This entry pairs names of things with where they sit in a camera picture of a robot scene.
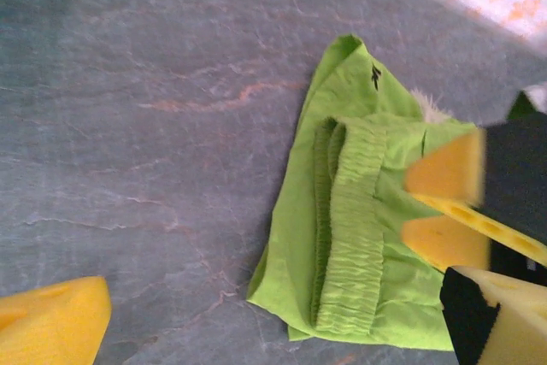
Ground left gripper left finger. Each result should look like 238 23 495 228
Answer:
0 275 113 365

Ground green shorts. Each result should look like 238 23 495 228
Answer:
246 33 486 353

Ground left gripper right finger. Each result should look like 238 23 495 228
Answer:
439 265 547 365

